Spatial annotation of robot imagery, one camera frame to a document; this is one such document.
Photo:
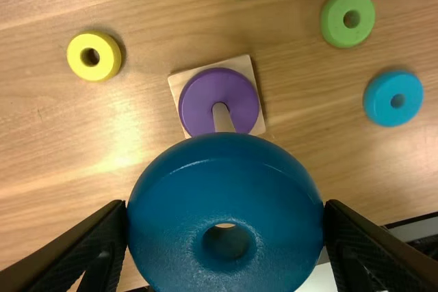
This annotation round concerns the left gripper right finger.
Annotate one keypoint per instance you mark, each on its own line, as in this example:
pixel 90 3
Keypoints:
pixel 376 258

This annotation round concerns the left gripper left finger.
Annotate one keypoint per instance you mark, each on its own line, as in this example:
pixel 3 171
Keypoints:
pixel 68 258

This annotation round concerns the wooden peg base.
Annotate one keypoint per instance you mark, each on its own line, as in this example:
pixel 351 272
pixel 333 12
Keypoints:
pixel 246 63

